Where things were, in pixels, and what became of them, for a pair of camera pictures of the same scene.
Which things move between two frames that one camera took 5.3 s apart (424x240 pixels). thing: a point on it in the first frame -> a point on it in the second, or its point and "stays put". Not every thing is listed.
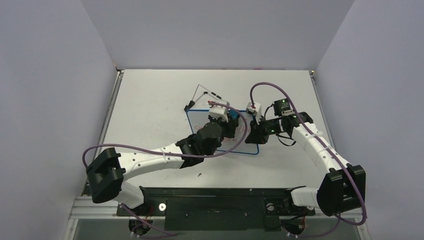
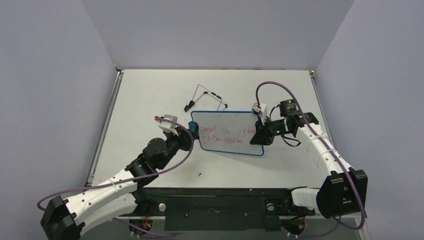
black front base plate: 224,208 stays put
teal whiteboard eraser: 234,114 -> 193,126
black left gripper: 229,126 -> 184,138
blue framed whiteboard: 197,118 stays put
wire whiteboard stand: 192,103 stays put
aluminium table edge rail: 106,124 stays put
